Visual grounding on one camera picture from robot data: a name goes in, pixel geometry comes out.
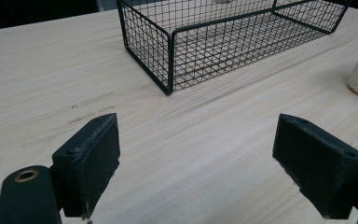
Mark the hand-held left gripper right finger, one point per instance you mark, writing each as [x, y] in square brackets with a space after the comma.
[317, 168]

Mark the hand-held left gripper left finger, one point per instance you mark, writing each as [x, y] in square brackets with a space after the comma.
[87, 168]

